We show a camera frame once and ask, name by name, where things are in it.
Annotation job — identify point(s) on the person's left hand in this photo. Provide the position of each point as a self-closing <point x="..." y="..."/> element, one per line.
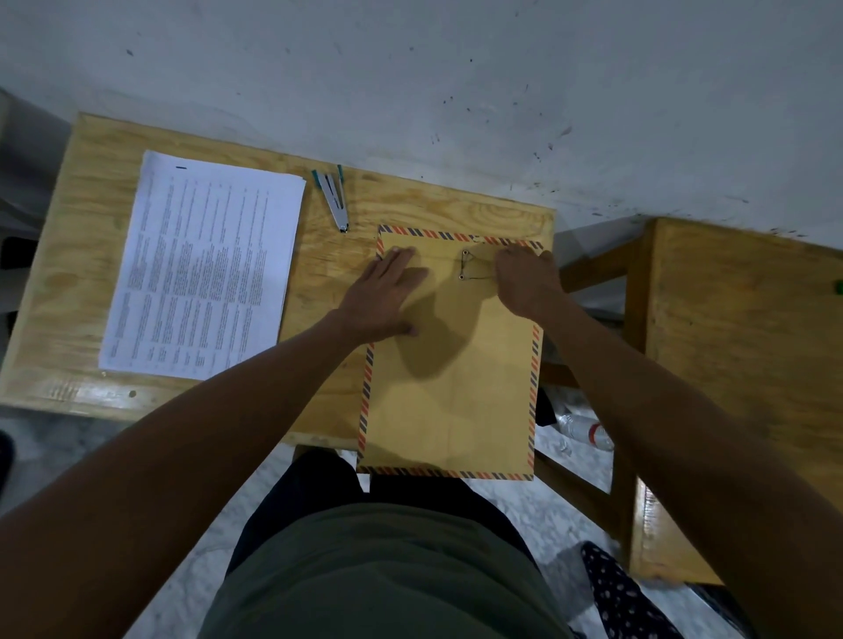
<point x="379" y="306"/>

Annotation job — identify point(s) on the person's right hand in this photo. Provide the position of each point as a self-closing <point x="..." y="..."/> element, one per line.
<point x="530" y="283"/>

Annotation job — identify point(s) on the person's right fingers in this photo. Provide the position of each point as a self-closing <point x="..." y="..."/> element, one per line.
<point x="520" y="258"/>

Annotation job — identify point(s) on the person's left thumb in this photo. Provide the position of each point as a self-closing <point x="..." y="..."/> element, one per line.
<point x="408" y="328"/>

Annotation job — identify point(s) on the brown envelope with striped border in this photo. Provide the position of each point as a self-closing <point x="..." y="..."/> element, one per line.
<point x="454" y="382"/>

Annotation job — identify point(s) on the person's left forearm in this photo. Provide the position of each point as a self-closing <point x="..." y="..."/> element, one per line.
<point x="197" y="454"/>

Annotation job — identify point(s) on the person's right forearm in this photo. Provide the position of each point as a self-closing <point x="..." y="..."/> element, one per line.
<point x="691" y="447"/>

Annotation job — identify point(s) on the clear plastic bottle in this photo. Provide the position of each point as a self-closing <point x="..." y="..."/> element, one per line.
<point x="583" y="426"/>

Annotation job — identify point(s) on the person's black trousers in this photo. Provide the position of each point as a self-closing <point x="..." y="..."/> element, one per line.
<point x="309" y="494"/>

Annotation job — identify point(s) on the stack of printed paper sheets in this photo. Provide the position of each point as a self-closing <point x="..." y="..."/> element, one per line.
<point x="204" y="263"/>

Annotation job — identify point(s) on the dark wooden table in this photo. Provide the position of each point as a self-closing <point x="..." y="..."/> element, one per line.
<point x="744" y="329"/>

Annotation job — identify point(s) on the person's green shirt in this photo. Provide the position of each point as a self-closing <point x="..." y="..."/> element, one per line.
<point x="382" y="579"/>

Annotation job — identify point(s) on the light wooden table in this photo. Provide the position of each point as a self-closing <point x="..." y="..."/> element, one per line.
<point x="79" y="263"/>

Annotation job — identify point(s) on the dark polka dot cloth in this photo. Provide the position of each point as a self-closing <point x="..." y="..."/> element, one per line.
<point x="619" y="596"/>

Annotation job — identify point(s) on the black object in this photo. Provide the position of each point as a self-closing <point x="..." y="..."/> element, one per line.
<point x="5" y="461"/>

